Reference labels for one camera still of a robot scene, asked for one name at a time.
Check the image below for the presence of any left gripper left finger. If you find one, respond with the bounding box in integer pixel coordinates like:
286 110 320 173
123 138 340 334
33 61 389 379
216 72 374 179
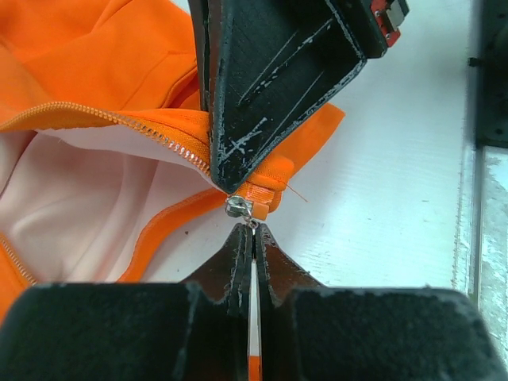
1 224 252 380

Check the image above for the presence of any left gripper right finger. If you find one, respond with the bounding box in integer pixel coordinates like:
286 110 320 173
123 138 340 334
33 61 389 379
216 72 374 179
253 225 507 380

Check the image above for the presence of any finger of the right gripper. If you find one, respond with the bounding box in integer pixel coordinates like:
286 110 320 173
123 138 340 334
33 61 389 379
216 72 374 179
189 1 387 194

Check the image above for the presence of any orange jacket pink lining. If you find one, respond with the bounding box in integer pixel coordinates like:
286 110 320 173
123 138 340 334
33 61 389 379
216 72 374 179
0 0 346 381

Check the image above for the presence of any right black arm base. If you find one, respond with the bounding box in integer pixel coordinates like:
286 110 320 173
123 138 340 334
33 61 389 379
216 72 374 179
468 1 507 148

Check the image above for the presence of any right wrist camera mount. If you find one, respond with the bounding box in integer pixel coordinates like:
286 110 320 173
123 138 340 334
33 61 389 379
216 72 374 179
371 0 410 41

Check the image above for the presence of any aluminium front rail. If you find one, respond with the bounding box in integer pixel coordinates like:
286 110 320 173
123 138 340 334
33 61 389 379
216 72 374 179
452 137 507 359

